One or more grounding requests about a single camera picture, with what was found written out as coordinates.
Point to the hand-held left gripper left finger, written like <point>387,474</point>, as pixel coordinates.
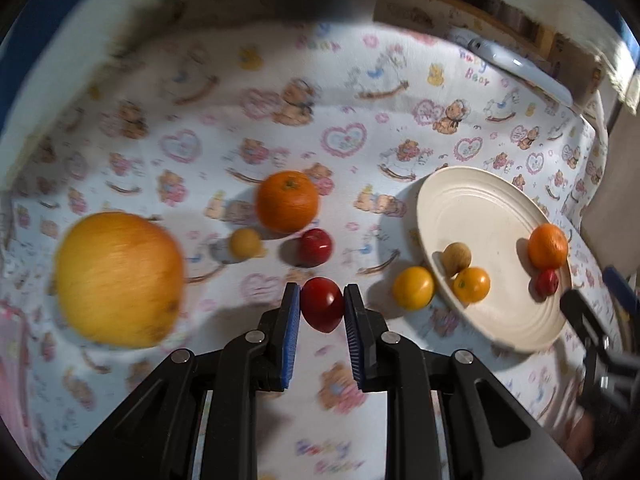
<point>291,340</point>

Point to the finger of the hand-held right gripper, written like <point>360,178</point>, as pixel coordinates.
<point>590,325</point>
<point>622,290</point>

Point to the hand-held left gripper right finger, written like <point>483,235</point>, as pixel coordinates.
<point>352,340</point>

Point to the red cherry tomato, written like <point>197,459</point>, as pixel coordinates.
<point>322,305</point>
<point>316,246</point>
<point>547,282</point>

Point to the yellow cherry tomato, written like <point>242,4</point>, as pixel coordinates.
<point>472,286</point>
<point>413,288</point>

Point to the orange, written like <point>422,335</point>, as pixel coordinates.
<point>548,246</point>
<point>287,202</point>

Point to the small brown round fruit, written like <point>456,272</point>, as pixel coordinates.
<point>245,243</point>
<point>456,258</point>

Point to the cream round plate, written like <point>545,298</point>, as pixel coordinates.
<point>480,210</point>

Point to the large yellow pomelo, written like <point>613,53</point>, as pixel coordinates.
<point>120,280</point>

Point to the bear print blanket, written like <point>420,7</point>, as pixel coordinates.
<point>200,110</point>

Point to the white remote control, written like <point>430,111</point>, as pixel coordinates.
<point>510,62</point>

